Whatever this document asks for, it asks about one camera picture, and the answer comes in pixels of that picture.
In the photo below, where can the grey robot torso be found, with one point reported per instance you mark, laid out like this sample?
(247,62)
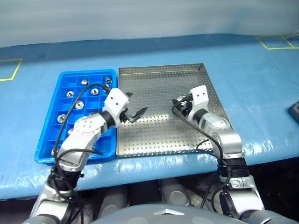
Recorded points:
(163,215)

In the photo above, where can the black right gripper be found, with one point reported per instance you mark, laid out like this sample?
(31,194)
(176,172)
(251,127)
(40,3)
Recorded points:
(187,107)

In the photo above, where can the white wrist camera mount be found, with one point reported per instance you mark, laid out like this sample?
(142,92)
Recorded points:
(115,100)
(198,95)

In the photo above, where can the perforated metal tray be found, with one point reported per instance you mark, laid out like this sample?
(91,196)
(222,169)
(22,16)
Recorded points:
(158,130)

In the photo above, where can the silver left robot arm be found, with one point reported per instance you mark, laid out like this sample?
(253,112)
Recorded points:
(81,135)

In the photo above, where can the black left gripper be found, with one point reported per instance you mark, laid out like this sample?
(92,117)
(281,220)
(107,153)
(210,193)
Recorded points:
(125,117)

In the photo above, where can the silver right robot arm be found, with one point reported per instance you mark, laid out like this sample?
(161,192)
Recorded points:
(224,130)

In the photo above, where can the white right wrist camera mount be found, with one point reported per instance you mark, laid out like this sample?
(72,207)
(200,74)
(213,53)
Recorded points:
(198,95)

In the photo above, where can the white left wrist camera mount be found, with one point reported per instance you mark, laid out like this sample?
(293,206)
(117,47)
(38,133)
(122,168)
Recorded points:
(115,100)

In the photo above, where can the dark grey block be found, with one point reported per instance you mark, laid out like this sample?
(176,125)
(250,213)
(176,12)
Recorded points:
(294,112)

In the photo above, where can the blue compartment tray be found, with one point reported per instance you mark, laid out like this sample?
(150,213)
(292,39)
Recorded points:
(53,140)

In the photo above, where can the grey rounded shape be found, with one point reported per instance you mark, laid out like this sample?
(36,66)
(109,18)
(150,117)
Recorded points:
(114,200)
(175,193)

